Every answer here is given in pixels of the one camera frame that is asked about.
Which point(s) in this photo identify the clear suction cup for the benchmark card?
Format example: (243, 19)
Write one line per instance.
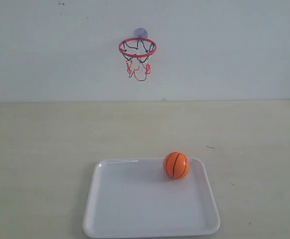
(140, 33)

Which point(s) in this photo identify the small orange toy basketball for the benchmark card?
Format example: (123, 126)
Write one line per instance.
(176, 165)

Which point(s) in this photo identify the white plastic tray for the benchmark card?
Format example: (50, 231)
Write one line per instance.
(134, 198)

